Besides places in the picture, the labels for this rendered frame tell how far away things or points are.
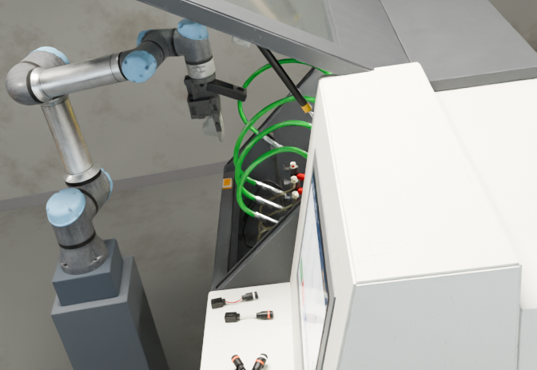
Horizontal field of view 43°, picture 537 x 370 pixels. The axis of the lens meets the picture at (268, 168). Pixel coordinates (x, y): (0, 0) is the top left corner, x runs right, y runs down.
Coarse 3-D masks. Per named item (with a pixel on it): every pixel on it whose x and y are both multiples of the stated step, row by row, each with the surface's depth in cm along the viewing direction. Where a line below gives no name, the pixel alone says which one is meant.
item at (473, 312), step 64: (320, 128) 139; (384, 128) 125; (448, 128) 122; (384, 192) 108; (448, 192) 105; (384, 256) 94; (448, 256) 92; (512, 256) 90; (384, 320) 94; (448, 320) 94; (512, 320) 94
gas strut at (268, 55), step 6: (258, 48) 149; (264, 48) 149; (264, 54) 150; (270, 54) 150; (270, 60) 150; (276, 60) 151; (276, 66) 151; (276, 72) 152; (282, 72) 152; (282, 78) 153; (288, 78) 153; (288, 84) 154; (294, 84) 155; (294, 90) 155; (294, 96) 156; (300, 96) 156; (300, 102) 156; (306, 102) 157; (306, 108) 157; (312, 114) 159
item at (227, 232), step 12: (228, 192) 228; (228, 204) 222; (228, 216) 216; (228, 228) 211; (228, 240) 205; (216, 252) 201; (228, 252) 200; (216, 264) 196; (228, 264) 196; (216, 276) 191
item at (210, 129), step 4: (212, 116) 192; (208, 120) 192; (212, 120) 192; (220, 120) 192; (208, 124) 193; (212, 124) 193; (204, 128) 193; (208, 128) 193; (212, 128) 193; (204, 132) 194; (208, 132) 194; (212, 132) 194; (216, 132) 194; (220, 132) 193; (220, 136) 194; (224, 136) 196; (220, 140) 196
